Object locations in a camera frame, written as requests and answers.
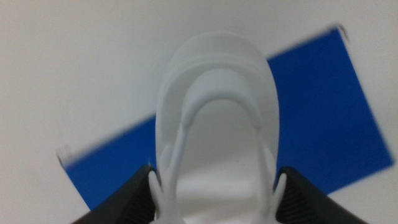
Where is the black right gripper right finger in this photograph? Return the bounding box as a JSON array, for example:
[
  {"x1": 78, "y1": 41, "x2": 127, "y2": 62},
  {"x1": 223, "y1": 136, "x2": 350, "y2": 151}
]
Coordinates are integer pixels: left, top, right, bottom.
[{"x1": 274, "y1": 166, "x2": 369, "y2": 224}]

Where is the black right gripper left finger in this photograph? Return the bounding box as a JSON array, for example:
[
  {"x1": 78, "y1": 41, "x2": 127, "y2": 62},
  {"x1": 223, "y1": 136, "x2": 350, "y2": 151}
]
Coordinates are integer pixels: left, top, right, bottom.
[{"x1": 70, "y1": 164, "x2": 158, "y2": 224}]

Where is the blue rectangular mat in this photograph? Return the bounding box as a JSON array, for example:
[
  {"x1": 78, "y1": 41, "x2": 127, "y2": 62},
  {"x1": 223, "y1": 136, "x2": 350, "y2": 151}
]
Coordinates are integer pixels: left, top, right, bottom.
[{"x1": 57, "y1": 24, "x2": 396, "y2": 212}]

